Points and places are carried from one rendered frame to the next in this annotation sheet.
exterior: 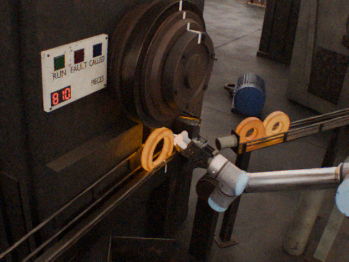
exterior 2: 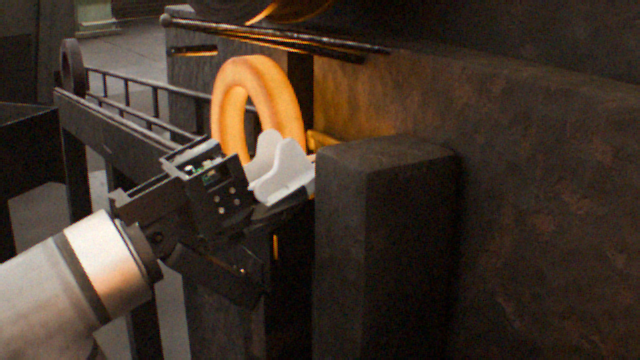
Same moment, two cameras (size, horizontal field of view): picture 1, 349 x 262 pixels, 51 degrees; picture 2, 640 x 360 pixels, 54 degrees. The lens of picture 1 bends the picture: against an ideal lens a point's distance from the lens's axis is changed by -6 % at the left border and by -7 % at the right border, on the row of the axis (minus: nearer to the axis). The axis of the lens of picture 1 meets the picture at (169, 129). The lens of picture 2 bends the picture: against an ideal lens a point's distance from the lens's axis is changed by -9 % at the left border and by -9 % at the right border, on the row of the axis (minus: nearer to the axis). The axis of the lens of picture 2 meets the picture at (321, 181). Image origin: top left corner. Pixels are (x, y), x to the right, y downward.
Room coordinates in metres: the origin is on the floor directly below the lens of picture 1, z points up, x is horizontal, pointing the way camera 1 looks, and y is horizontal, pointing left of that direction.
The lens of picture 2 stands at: (1.74, -0.57, 0.96)
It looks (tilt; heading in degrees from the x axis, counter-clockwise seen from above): 19 degrees down; 118
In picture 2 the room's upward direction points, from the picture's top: straight up
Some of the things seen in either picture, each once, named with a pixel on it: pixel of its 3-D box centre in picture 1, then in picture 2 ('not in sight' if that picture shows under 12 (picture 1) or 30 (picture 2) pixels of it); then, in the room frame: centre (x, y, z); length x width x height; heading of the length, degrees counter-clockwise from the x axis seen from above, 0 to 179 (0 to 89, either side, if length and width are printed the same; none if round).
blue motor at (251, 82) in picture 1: (249, 92); not in sight; (3.48, -0.74, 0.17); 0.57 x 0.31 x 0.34; 170
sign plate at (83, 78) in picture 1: (76, 70); not in sight; (1.09, 0.30, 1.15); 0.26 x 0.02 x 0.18; 150
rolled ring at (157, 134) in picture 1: (157, 150); (253, 138); (1.33, 0.04, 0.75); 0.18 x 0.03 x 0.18; 149
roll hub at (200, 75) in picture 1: (190, 70); not in sight; (1.28, -0.05, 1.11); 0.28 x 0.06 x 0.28; 150
